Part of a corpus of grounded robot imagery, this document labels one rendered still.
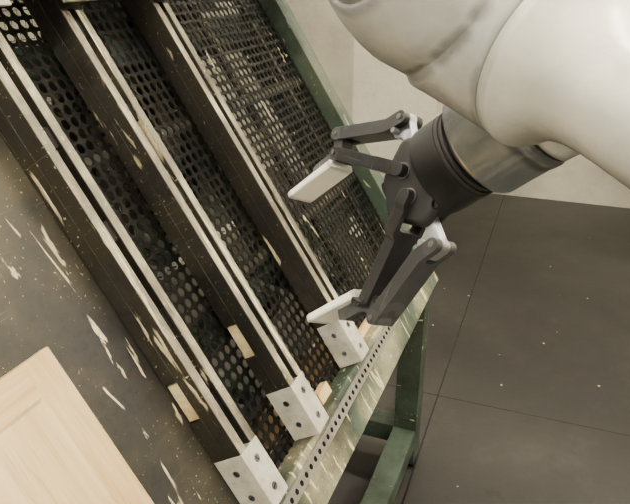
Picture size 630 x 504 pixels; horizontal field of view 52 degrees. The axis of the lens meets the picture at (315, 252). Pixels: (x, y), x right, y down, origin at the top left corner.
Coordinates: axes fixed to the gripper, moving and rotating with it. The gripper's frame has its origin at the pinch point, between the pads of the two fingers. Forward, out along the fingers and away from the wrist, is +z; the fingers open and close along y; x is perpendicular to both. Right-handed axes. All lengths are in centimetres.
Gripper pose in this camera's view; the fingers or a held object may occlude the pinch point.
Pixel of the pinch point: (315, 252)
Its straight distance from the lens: 65.1
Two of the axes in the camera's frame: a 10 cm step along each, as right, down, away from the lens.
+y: -1.5, -9.0, 4.0
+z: -6.2, 4.0, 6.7
